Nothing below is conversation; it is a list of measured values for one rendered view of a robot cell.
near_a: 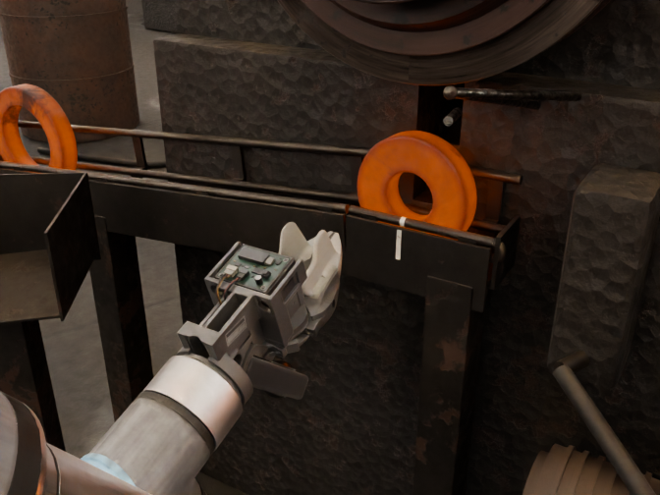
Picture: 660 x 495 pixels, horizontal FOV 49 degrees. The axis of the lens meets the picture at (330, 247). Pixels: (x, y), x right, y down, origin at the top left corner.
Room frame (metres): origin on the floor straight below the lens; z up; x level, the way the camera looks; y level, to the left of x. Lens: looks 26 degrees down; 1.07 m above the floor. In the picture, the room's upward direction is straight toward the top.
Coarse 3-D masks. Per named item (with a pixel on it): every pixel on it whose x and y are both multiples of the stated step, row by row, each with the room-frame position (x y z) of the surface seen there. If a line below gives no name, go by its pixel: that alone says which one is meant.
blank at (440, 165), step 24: (384, 144) 0.84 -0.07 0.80; (408, 144) 0.83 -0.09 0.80; (432, 144) 0.81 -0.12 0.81; (360, 168) 0.86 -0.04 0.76; (384, 168) 0.84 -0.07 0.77; (408, 168) 0.82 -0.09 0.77; (432, 168) 0.81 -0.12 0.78; (456, 168) 0.79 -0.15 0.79; (360, 192) 0.86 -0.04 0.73; (384, 192) 0.84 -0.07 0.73; (432, 192) 0.80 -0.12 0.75; (456, 192) 0.79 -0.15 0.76; (408, 216) 0.84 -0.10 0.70; (432, 216) 0.80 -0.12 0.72; (456, 216) 0.79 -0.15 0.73
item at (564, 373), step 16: (576, 352) 0.68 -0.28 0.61; (560, 368) 0.65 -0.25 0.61; (576, 368) 0.66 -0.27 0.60; (560, 384) 0.64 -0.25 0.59; (576, 384) 0.63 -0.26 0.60; (576, 400) 0.62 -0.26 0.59; (592, 416) 0.60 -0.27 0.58; (592, 432) 0.59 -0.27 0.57; (608, 432) 0.58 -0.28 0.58; (608, 448) 0.57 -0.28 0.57; (624, 448) 0.57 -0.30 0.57; (624, 464) 0.55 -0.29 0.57; (624, 480) 0.53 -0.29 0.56; (640, 480) 0.52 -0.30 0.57
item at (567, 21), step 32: (288, 0) 0.89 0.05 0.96; (576, 0) 0.72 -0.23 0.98; (320, 32) 0.87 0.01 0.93; (512, 32) 0.75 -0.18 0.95; (544, 32) 0.73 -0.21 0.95; (352, 64) 0.84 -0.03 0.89; (384, 64) 0.82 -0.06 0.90; (416, 64) 0.80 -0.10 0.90; (448, 64) 0.78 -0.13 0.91; (480, 64) 0.76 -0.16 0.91; (512, 64) 0.75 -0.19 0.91
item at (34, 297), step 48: (0, 192) 0.95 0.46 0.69; (48, 192) 0.95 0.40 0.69; (0, 240) 0.95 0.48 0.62; (48, 240) 0.76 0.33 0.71; (96, 240) 0.95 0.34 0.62; (0, 288) 0.84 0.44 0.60; (48, 288) 0.83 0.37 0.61; (0, 336) 0.82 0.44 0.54; (0, 384) 0.82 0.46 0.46; (48, 384) 0.87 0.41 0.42; (48, 432) 0.83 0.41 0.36
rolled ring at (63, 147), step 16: (0, 96) 1.22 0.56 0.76; (16, 96) 1.19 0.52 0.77; (32, 96) 1.17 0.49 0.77; (48, 96) 1.19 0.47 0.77; (0, 112) 1.22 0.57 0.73; (16, 112) 1.24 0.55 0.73; (32, 112) 1.17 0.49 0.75; (48, 112) 1.16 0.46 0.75; (64, 112) 1.18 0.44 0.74; (0, 128) 1.23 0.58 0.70; (16, 128) 1.25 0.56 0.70; (48, 128) 1.16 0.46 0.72; (64, 128) 1.16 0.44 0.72; (0, 144) 1.23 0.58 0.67; (16, 144) 1.24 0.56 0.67; (64, 144) 1.15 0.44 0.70; (16, 160) 1.22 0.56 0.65; (32, 160) 1.24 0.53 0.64; (64, 160) 1.15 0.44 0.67
